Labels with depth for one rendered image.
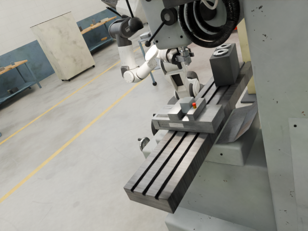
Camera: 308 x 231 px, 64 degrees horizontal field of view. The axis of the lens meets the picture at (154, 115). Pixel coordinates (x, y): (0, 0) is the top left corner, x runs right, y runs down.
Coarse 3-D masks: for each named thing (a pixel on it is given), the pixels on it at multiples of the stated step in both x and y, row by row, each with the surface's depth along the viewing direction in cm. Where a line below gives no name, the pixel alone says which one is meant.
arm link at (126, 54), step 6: (120, 48) 149; (126, 48) 149; (132, 48) 152; (120, 54) 151; (126, 54) 150; (132, 54) 152; (126, 60) 151; (132, 60) 153; (126, 66) 152; (132, 66) 153; (138, 66) 160; (126, 72) 151; (126, 78) 153; (132, 78) 151
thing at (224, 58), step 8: (216, 48) 161; (224, 48) 152; (232, 48) 151; (216, 56) 147; (224, 56) 143; (232, 56) 149; (216, 64) 148; (224, 64) 146; (232, 64) 148; (216, 72) 151; (224, 72) 149; (232, 72) 147; (216, 80) 154; (224, 80) 152; (232, 80) 149
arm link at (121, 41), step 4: (112, 24) 152; (116, 24) 147; (112, 28) 149; (116, 28) 145; (112, 32) 150; (116, 32) 146; (112, 36) 153; (116, 36) 148; (120, 36) 146; (116, 40) 150; (120, 40) 147; (124, 40) 147; (128, 40) 148; (120, 44) 148; (124, 44) 148; (128, 44) 148
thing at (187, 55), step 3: (180, 54) 119; (183, 54) 118; (186, 54) 118; (189, 54) 119; (186, 57) 118; (189, 57) 119; (186, 60) 119; (189, 60) 120; (183, 63) 121; (186, 63) 120; (189, 63) 120
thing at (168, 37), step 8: (144, 0) 104; (152, 0) 102; (160, 0) 100; (144, 8) 106; (152, 8) 104; (160, 8) 102; (176, 8) 98; (152, 16) 106; (152, 24) 108; (176, 24) 102; (152, 32) 111; (160, 32) 108; (168, 32) 106; (176, 32) 104; (160, 40) 111; (168, 40) 109; (176, 40) 106; (184, 40) 105; (160, 48) 114; (168, 48) 112
